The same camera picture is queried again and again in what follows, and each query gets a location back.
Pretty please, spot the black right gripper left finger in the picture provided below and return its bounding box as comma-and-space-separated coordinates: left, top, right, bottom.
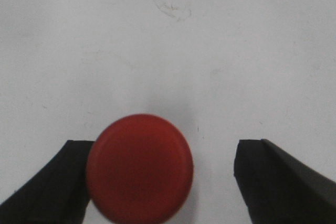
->
1, 140, 93, 223

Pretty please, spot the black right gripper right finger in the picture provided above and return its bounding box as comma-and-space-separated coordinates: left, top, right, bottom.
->
234, 139, 335, 223

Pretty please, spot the red round push button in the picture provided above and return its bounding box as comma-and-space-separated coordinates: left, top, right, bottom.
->
86, 114, 194, 223

